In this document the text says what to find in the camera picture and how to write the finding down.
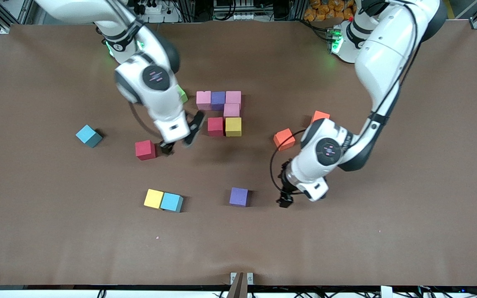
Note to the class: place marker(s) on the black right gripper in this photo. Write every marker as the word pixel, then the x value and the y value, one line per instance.
pixel 167 146

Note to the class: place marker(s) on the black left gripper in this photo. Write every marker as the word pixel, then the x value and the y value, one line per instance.
pixel 287 189

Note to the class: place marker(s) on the orange foam block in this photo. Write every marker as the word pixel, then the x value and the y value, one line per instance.
pixel 284 139
pixel 319 116

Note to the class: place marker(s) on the red foam block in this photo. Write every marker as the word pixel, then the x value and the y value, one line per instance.
pixel 145 149
pixel 215 126

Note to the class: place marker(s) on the pink foam block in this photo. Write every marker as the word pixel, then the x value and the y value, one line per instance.
pixel 233 97
pixel 203 100
pixel 231 110

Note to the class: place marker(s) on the yellow foam block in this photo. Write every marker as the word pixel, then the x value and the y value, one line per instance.
pixel 233 126
pixel 153 199

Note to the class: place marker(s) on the purple foam block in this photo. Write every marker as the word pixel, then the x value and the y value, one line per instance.
pixel 239 196
pixel 218 100

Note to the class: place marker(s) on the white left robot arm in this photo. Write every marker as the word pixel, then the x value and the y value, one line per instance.
pixel 327 151

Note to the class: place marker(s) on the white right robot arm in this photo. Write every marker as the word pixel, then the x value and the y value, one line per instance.
pixel 155 76

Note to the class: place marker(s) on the cyan foam block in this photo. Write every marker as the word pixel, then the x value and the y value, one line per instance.
pixel 88 134
pixel 172 202

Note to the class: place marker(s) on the green foam block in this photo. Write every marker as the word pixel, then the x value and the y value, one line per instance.
pixel 183 95

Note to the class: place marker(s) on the brown table cover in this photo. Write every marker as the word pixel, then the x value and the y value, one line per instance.
pixel 238 240

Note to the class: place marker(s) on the white power strip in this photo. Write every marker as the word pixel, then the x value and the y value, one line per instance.
pixel 168 16

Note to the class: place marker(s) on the white equipment rack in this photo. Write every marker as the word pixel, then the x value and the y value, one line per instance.
pixel 238 16

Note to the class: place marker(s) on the pile of orange objects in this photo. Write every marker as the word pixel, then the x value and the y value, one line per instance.
pixel 321 10

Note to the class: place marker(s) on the silver metal bracket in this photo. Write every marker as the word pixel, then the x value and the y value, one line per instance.
pixel 250 278

